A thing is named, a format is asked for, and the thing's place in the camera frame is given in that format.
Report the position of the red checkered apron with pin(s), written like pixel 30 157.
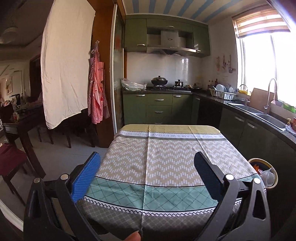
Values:
pixel 97 101

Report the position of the green lower cabinets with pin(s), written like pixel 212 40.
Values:
pixel 250 135

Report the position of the white hanging cloth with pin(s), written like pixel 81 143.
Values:
pixel 65 54

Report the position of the striped window blind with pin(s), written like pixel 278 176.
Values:
pixel 261 19

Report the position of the green upper cabinets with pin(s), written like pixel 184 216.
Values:
pixel 136 27

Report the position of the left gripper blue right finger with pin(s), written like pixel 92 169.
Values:
pixel 211 176

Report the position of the wooden cutting board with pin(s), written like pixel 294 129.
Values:
pixel 258 99

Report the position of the steel range hood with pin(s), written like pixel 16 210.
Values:
pixel 170 42

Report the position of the white dish rack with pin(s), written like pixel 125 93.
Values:
pixel 220 92

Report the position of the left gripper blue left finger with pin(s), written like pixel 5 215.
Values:
pixel 83 175

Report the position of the black bin with yellow rim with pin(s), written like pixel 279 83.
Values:
pixel 261 165

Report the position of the dark wooden chair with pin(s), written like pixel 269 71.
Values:
pixel 12 159

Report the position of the patterned tablecloth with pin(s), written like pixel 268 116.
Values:
pixel 147 181

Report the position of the person's left hand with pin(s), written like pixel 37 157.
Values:
pixel 135 236

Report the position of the clear plastic bag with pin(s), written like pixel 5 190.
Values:
pixel 132 86

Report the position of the clear crushed plastic bottle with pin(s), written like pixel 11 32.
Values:
pixel 268 177

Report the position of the small black pot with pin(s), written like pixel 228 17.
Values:
pixel 179 84

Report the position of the black wok with lid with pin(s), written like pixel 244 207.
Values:
pixel 159 81

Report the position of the green cabinets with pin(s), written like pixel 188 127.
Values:
pixel 250 135
pixel 136 27

